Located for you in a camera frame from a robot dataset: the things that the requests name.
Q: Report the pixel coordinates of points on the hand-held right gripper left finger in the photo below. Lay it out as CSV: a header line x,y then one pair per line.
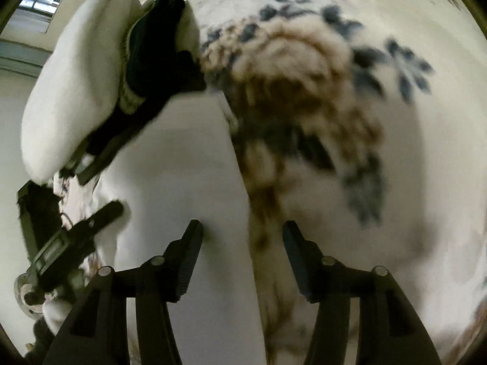
x,y
185,270

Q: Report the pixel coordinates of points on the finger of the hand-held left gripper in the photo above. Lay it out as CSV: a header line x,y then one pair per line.
x,y
104,215
110,140

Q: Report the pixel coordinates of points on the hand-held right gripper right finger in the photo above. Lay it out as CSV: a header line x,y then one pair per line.
x,y
300,266

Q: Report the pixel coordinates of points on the white fleece garment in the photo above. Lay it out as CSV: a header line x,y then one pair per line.
x,y
76,83

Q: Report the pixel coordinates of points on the smooth white garment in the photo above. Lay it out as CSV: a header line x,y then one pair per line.
x,y
182,159

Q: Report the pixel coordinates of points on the floral printed blanket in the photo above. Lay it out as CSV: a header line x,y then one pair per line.
x,y
418,159

